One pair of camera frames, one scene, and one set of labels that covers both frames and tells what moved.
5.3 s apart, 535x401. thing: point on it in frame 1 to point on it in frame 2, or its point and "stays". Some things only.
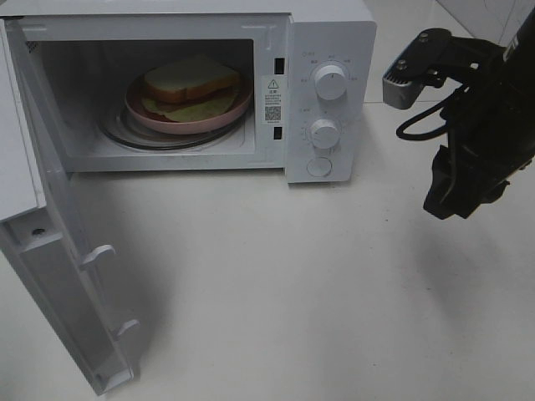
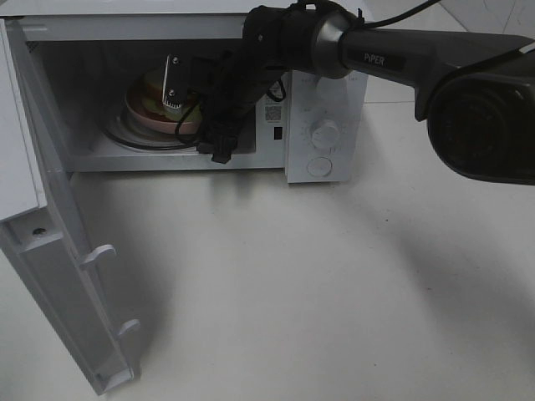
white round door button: [319, 166] stays
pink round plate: [238, 113] stays
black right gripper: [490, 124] to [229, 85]
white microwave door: [43, 232] stays
